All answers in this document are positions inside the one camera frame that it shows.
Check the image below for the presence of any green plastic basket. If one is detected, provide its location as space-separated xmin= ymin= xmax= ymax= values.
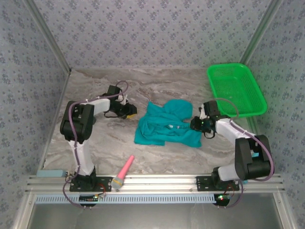
xmin=206 ymin=62 xmax=267 ymax=118

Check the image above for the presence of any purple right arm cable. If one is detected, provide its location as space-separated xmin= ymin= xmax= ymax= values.
xmin=212 ymin=97 xmax=275 ymax=208

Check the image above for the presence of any teal t-shirt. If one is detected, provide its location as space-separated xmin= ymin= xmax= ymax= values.
xmin=134 ymin=99 xmax=203 ymax=148

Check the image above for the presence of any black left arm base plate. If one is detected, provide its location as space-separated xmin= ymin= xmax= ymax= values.
xmin=69 ymin=176 xmax=113 ymax=192

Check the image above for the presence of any white slotted cable duct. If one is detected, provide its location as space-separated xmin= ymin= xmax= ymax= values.
xmin=35 ymin=193 xmax=217 ymax=205

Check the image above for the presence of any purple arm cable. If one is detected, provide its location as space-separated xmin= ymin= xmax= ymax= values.
xmin=212 ymin=97 xmax=275 ymax=208
xmin=62 ymin=80 xmax=130 ymax=208

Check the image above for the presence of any aluminium corner post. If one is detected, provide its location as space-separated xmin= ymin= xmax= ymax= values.
xmin=23 ymin=0 xmax=72 ymax=73
xmin=239 ymin=0 xmax=285 ymax=66

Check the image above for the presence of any pink toy microphone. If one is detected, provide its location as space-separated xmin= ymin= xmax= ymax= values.
xmin=111 ymin=155 xmax=135 ymax=191

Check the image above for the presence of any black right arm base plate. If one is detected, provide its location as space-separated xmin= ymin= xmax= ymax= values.
xmin=195 ymin=176 xmax=240 ymax=191

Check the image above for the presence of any light blue flat box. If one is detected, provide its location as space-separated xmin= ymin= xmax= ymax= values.
xmin=37 ymin=169 xmax=67 ymax=177

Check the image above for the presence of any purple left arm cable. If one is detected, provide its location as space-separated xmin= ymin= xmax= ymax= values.
xmin=62 ymin=80 xmax=130 ymax=208

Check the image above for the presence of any aluminium rail frame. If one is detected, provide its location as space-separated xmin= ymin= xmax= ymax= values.
xmin=25 ymin=173 xmax=286 ymax=194

